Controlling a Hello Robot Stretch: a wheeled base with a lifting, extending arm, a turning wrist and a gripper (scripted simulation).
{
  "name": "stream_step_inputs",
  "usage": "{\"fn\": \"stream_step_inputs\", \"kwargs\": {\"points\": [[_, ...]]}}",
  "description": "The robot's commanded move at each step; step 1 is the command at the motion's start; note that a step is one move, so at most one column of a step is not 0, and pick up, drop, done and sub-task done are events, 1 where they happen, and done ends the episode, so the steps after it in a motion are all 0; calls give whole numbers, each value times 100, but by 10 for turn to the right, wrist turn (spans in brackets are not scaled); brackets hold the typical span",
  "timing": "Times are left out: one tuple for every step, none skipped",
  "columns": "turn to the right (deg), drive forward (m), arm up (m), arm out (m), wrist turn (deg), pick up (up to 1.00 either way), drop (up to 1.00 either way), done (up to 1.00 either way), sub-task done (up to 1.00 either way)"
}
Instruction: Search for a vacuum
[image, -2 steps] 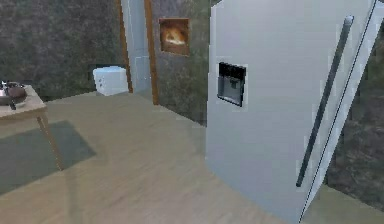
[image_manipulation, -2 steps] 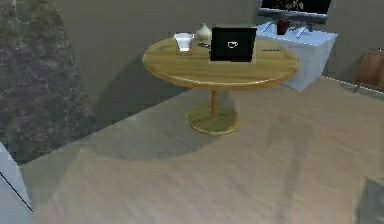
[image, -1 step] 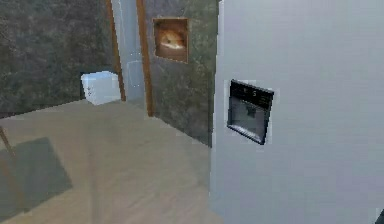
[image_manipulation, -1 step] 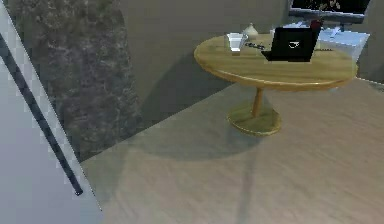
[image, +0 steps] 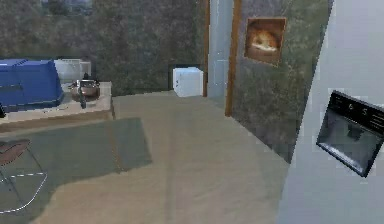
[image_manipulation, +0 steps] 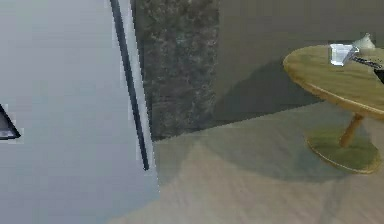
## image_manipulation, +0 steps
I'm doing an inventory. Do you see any black object with chain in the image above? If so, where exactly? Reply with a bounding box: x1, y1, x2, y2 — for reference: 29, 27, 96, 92
351, 56, 384, 84

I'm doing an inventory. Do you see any black fridge handle bar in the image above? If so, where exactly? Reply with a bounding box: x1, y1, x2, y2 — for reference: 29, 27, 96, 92
109, 0, 150, 172

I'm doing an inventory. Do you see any round wooden pedestal table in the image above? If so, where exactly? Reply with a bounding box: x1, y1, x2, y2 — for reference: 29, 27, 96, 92
282, 44, 384, 175

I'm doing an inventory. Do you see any pale bell-shaped object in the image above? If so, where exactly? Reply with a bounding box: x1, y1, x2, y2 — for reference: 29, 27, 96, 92
352, 32, 377, 51

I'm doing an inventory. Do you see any clear glass cup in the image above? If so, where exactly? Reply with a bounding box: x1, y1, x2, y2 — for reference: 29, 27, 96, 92
329, 43, 360, 67

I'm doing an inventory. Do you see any dark triangular fridge fitting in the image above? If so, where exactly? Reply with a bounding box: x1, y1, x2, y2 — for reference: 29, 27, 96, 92
0, 103, 22, 141

